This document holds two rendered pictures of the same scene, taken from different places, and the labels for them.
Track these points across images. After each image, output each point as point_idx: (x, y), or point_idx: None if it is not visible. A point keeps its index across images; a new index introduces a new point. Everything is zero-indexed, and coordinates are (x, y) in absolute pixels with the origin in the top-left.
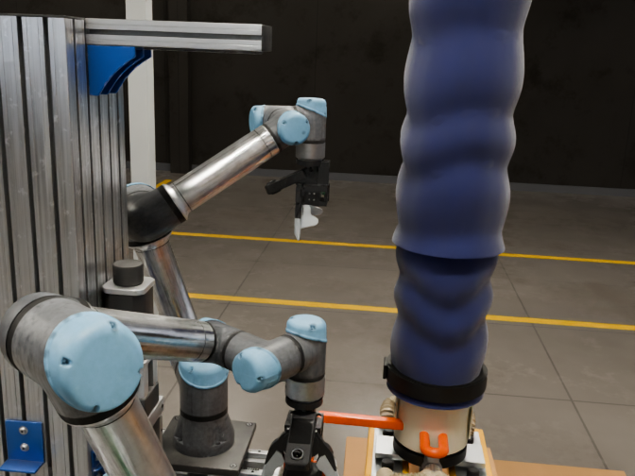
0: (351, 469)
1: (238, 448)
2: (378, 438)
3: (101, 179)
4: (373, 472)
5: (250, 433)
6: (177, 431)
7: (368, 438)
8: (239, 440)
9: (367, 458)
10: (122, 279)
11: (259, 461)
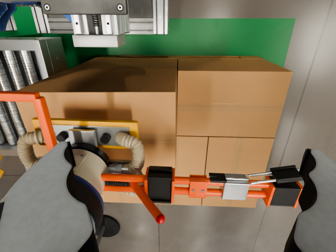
0: (130, 97)
1: (75, 5)
2: (87, 133)
3: None
4: (58, 126)
5: (103, 13)
6: None
7: (105, 122)
8: (88, 3)
9: (77, 121)
10: None
11: (103, 24)
